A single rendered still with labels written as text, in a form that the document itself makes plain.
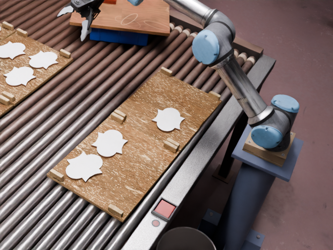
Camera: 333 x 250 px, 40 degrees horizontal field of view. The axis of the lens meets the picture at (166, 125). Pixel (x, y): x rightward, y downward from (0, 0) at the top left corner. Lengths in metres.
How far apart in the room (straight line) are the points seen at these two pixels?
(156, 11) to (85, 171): 1.08
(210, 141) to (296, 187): 1.34
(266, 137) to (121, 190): 0.60
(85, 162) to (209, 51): 0.64
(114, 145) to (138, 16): 0.84
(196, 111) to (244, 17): 2.76
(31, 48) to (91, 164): 0.80
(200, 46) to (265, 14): 3.19
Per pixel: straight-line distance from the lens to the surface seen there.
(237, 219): 2.44
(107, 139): 1.90
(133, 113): 2.03
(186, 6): 1.93
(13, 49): 2.35
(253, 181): 2.20
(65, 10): 2.02
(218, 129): 2.07
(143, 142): 1.92
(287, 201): 3.14
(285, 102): 1.95
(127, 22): 2.41
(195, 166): 1.90
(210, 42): 1.73
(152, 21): 2.44
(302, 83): 4.13
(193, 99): 2.16
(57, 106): 2.08
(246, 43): 2.59
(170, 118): 2.02
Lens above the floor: 2.34
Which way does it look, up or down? 44 degrees down
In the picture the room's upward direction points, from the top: 11 degrees clockwise
